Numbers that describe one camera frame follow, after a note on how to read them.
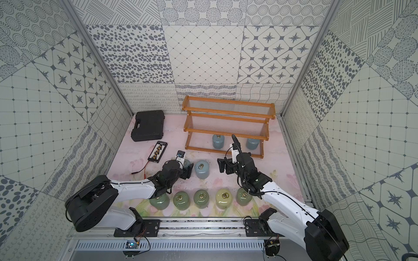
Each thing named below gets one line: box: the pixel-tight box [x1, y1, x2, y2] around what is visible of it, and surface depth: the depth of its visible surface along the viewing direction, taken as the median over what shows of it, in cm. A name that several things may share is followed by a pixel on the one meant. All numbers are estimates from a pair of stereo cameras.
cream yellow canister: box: [215, 188, 233, 210], surface depth 77 cm
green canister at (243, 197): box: [235, 187, 253, 207], surface depth 78 cm
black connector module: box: [263, 238, 281, 257], surface depth 74 cm
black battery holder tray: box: [147, 140, 169, 164], surface depth 101 cm
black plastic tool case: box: [130, 109, 165, 142], surface depth 113 cm
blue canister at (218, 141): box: [212, 134, 225, 149], surface depth 99 cm
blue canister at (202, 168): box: [194, 159, 210, 180], surface depth 88 cm
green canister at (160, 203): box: [149, 193, 171, 211], surface depth 76 cm
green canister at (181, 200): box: [173, 190, 190, 211], surface depth 78 cm
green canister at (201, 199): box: [193, 189, 210, 210], surface depth 78 cm
